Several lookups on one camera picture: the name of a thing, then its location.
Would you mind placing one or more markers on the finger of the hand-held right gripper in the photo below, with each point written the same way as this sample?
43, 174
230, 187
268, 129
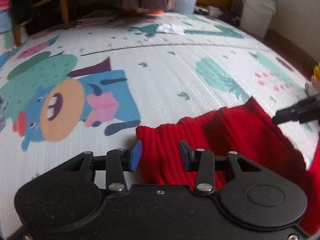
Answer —
285, 116

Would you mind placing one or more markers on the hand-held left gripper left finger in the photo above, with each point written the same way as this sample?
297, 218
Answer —
135, 155

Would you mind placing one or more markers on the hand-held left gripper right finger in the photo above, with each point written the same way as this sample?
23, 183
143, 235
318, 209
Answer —
183, 155

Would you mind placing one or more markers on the red knitted sweater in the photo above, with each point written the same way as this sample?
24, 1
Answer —
162, 152

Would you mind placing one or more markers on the stack of small folded clothes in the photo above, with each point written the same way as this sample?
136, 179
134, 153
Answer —
315, 77

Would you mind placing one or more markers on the cartoon printed play mat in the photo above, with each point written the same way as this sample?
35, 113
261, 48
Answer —
160, 80

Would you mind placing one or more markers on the white bucket with teal rim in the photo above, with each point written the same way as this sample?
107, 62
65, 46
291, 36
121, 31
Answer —
257, 12

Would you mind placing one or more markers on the dark cloth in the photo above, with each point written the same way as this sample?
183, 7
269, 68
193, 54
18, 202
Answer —
222, 12

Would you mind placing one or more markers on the crumpled white paper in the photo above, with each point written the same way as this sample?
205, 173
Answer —
171, 28

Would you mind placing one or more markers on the stack of magazines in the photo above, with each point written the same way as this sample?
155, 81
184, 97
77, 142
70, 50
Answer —
96, 18

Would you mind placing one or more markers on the wooden chair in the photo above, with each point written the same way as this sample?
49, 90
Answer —
50, 2

